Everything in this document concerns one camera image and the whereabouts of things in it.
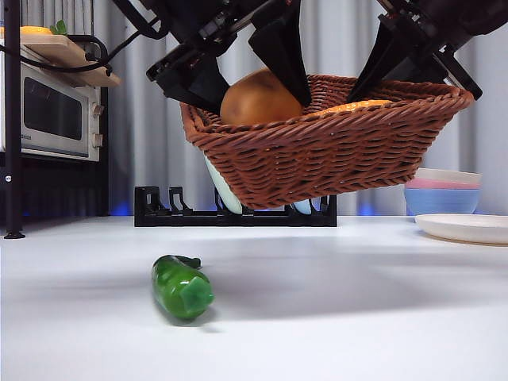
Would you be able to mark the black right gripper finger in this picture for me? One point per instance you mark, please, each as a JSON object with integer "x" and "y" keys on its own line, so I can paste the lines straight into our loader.
{"x": 381, "y": 51}
{"x": 409, "y": 65}

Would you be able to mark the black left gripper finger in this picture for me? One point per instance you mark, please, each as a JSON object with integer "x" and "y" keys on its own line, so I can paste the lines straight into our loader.
{"x": 287, "y": 55}
{"x": 202, "y": 91}

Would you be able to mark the brown potato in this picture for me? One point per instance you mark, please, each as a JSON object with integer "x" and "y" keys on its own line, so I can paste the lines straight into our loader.
{"x": 258, "y": 99}

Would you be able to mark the orange-yellow corn cob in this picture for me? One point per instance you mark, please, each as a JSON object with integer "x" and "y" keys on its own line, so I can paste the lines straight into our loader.
{"x": 349, "y": 107}

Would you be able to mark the brown woven wicker basket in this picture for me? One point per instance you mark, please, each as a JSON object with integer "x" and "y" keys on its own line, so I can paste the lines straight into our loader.
{"x": 317, "y": 158}

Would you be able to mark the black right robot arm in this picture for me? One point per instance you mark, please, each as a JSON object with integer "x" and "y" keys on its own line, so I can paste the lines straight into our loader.
{"x": 468, "y": 20}

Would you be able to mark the grey pleated curtain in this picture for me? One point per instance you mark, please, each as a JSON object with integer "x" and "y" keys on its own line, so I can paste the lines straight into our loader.
{"x": 151, "y": 139}

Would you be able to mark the wooden cutting board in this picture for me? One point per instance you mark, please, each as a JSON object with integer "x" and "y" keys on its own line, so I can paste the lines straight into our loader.
{"x": 59, "y": 49}

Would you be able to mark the cream bowl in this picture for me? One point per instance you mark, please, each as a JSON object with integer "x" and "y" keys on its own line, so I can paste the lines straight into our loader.
{"x": 448, "y": 175}

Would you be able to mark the pale green plate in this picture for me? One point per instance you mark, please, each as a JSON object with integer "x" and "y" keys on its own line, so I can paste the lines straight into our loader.
{"x": 226, "y": 194}

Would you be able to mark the green leafy item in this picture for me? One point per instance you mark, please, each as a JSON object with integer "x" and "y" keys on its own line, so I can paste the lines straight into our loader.
{"x": 59, "y": 28}

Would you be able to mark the white toaster oven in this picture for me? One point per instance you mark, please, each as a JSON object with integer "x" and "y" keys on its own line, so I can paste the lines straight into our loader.
{"x": 51, "y": 111}

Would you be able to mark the pink bowl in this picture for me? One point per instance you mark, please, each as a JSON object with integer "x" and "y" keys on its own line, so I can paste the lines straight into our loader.
{"x": 440, "y": 185}

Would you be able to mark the blue bowl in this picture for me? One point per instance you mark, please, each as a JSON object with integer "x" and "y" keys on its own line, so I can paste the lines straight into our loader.
{"x": 440, "y": 200}

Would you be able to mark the yellow food item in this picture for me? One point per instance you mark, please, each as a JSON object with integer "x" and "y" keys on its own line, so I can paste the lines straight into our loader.
{"x": 35, "y": 31}

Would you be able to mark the black plastic dish rack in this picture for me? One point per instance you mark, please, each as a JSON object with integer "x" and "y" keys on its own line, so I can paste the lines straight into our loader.
{"x": 178, "y": 220}

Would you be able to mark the light blue plate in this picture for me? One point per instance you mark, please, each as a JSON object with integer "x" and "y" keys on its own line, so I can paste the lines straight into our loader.
{"x": 302, "y": 207}

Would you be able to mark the white shallow plate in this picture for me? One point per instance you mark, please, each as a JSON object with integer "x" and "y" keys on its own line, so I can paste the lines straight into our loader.
{"x": 464, "y": 228}

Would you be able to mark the black metal shelf frame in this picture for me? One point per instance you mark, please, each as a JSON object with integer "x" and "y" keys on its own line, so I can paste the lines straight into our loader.
{"x": 12, "y": 119}

